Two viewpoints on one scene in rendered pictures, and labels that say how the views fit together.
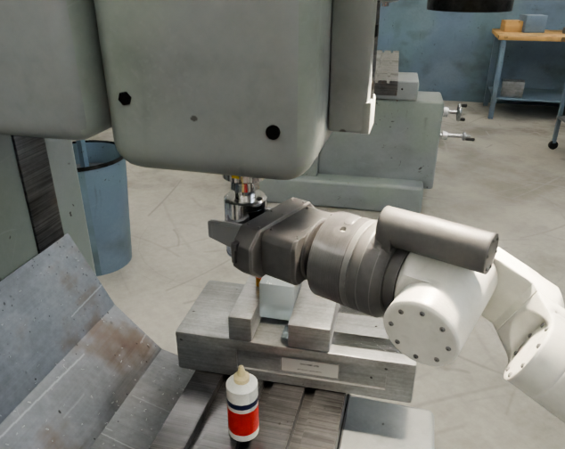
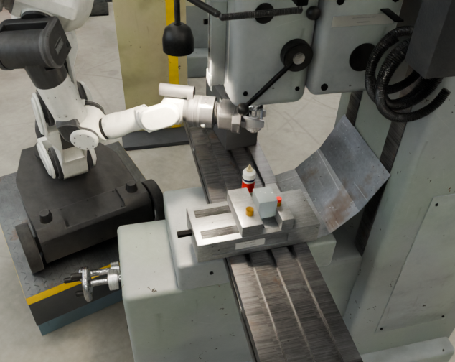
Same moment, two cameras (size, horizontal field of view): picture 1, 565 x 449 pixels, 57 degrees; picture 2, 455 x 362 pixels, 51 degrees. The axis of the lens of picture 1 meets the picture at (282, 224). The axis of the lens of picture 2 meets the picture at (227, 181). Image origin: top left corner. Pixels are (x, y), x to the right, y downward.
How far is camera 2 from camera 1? 1.62 m
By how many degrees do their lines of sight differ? 108
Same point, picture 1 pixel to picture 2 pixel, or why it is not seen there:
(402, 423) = (191, 252)
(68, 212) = (397, 169)
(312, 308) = (242, 198)
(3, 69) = not seen: hidden behind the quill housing
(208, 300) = (304, 209)
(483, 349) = not seen: outside the picture
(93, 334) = (346, 195)
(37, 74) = not seen: hidden behind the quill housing
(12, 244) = (376, 141)
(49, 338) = (346, 172)
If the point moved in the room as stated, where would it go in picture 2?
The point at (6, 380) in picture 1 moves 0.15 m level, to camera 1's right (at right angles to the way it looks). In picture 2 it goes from (334, 154) to (297, 167)
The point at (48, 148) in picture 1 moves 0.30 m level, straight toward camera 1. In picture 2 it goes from (405, 132) to (306, 94)
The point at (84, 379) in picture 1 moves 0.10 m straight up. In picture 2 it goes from (329, 188) to (334, 164)
